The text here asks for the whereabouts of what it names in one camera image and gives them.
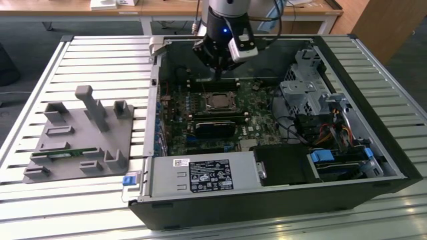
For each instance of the white box dark print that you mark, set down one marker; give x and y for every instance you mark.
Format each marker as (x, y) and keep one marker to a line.
(129, 3)

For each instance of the CPU socket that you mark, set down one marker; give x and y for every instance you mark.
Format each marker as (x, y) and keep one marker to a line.
(234, 109)

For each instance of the grey case latch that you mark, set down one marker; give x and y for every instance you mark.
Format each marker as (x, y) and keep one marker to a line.
(157, 46)

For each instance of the silver coin battery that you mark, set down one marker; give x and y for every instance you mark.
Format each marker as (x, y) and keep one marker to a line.
(255, 86)

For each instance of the green RAM stick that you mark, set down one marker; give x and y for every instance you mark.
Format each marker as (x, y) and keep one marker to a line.
(83, 151)
(217, 118)

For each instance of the black plastic shroud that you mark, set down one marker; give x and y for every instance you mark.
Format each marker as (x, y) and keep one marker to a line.
(283, 165)

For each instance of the blue plastic clip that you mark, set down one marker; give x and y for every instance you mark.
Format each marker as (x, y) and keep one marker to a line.
(369, 153)

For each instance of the green motherboard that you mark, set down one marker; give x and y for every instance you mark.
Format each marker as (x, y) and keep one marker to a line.
(263, 120)

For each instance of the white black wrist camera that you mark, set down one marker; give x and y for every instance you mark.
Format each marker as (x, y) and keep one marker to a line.
(245, 53)

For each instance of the silver power supply unit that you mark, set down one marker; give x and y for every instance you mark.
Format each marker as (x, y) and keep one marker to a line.
(167, 172)

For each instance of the wooden desk white legs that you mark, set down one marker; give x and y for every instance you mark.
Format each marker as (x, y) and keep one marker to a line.
(67, 12)
(301, 12)

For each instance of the wooden cabinet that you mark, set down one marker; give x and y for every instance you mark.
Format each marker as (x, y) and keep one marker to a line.
(383, 25)

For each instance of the silver chipset heatsink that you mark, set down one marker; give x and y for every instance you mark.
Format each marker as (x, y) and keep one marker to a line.
(250, 145)

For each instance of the black graphics card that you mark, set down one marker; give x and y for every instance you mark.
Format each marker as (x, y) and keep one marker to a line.
(214, 128)

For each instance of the plain white box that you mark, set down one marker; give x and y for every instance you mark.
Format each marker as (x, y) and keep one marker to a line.
(103, 6)

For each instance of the grey parts rack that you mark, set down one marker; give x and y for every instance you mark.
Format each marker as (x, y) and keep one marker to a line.
(67, 136)

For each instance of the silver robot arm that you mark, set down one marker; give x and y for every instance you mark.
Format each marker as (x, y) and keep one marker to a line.
(221, 5)

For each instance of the blue disk carrier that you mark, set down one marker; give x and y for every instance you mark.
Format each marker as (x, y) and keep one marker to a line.
(322, 156)

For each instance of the silver green CPU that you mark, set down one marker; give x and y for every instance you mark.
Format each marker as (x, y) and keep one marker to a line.
(221, 99)

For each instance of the black PC case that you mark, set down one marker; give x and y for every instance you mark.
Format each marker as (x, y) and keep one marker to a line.
(267, 212)

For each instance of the blue case latch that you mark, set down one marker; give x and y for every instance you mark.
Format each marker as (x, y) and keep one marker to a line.
(130, 181)

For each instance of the silver disk cage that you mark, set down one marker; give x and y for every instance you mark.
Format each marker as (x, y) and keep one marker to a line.
(301, 87)

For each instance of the pale blue teach pendant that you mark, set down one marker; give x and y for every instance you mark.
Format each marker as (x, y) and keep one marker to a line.
(267, 26)

